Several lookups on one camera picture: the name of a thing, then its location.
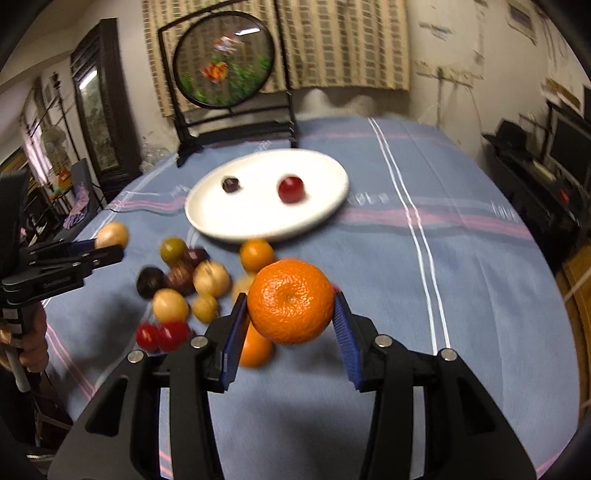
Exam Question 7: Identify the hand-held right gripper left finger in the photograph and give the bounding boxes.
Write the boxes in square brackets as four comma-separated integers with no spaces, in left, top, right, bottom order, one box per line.
[48,292,250,480]

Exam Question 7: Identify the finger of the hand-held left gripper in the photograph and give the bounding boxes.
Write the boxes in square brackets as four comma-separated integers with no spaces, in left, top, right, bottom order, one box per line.
[21,239,101,260]
[28,246,125,278]

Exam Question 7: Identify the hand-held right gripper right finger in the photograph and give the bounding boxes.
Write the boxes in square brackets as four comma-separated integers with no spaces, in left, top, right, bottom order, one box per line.
[333,292,539,480]

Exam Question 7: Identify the smooth tan round fruit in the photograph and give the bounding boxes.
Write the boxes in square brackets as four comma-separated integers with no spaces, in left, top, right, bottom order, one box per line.
[95,222,130,250]
[152,288,190,323]

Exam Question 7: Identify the dark red round fruit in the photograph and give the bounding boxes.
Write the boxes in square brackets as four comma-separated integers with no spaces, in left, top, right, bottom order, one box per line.
[158,320,191,352]

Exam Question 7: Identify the textured orange mandarin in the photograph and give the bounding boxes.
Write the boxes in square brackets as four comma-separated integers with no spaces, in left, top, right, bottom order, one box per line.
[247,259,334,345]
[238,323,274,368]

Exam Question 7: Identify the red cherry tomato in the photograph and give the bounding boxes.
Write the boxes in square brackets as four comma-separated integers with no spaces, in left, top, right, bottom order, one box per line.
[136,323,160,352]

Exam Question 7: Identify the white oval plate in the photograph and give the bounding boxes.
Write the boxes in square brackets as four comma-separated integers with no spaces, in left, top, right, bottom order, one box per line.
[185,148,349,243]

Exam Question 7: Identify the person's left hand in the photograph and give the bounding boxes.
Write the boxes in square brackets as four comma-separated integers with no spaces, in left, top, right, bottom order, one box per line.
[18,305,49,373]

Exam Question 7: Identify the small tan round fruit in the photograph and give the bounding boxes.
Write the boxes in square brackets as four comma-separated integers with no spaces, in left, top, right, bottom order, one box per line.
[191,295,219,323]

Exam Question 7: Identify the purple cloth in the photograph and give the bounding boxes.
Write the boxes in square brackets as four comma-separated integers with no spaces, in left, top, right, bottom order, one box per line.
[64,182,90,229]

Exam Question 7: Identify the dark purple round fruit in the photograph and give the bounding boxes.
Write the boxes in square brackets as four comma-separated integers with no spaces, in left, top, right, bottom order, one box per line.
[136,267,167,300]

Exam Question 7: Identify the pale yellow potato on table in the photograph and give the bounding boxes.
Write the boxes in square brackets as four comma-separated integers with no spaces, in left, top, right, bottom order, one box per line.
[193,261,230,297]

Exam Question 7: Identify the dark chair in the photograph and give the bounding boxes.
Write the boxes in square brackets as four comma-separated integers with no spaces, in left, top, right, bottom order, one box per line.
[69,159,109,217]

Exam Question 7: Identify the olive green round fruit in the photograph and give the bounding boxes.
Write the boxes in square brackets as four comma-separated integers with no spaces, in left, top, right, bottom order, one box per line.
[160,237,188,264]

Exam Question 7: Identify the blue striped tablecloth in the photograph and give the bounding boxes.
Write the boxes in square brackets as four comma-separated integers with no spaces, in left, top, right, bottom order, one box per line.
[39,115,583,480]

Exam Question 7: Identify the smooth orange round fruit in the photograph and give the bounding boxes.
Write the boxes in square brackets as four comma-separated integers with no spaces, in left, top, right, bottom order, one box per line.
[239,239,276,273]

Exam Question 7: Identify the dark framed painting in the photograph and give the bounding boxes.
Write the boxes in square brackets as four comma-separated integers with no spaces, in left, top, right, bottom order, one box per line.
[69,18,141,185]

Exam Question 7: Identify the black wooden mirror stand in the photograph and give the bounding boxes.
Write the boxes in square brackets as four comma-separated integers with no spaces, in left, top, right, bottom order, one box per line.
[158,10,298,168]

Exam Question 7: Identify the black desk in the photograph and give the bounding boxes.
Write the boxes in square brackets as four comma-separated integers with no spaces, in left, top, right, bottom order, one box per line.
[482,134,591,273]

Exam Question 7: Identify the beige checked curtain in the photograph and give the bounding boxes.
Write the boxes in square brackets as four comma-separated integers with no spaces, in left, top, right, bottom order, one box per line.
[141,0,411,118]

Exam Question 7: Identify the black computer monitor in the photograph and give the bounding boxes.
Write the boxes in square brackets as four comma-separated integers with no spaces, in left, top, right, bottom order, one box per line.
[547,102,591,174]

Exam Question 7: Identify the white wall vent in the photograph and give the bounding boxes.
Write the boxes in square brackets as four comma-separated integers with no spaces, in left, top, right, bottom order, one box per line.
[505,0,539,44]

